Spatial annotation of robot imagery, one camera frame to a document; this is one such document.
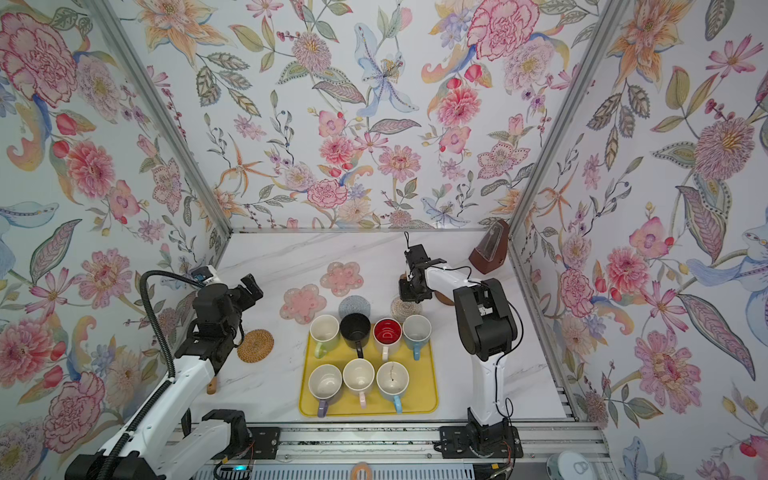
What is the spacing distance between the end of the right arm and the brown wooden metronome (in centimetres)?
29

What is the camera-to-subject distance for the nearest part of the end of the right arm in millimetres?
766

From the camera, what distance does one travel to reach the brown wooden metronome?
3.28 feet
